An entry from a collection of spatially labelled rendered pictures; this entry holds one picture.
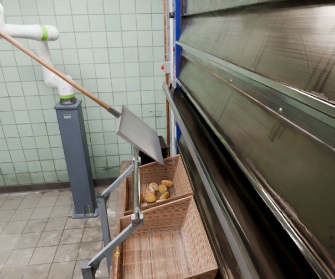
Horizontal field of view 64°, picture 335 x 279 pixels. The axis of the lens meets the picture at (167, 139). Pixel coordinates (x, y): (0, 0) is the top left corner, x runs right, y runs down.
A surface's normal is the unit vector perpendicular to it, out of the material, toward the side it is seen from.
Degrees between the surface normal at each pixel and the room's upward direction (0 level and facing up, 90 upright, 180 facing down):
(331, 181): 70
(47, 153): 90
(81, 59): 90
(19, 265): 0
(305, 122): 90
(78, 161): 90
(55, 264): 0
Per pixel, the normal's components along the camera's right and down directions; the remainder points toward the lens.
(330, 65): -0.94, -0.26
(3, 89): 0.11, 0.40
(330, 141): -0.99, 0.07
